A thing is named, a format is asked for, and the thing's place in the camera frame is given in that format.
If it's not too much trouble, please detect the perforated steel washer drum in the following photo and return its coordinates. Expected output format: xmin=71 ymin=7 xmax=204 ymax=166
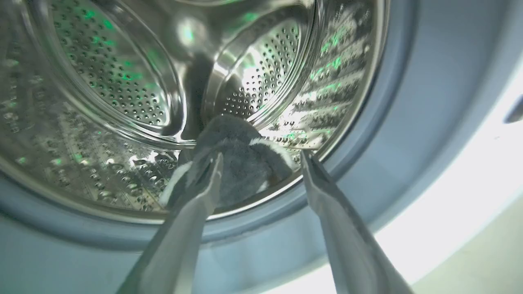
xmin=0 ymin=0 xmax=389 ymax=224

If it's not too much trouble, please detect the grey rubber door gasket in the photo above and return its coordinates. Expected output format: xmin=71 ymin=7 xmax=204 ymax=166
xmin=0 ymin=0 xmax=421 ymax=250

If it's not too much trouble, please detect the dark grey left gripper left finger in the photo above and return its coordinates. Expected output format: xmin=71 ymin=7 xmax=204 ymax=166
xmin=116 ymin=152 xmax=224 ymax=294

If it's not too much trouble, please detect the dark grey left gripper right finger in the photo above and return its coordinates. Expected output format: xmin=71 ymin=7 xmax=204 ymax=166
xmin=300 ymin=150 xmax=414 ymax=294

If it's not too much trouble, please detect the grey white cloth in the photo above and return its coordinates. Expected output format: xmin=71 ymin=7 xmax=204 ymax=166
xmin=159 ymin=114 xmax=295 ymax=209

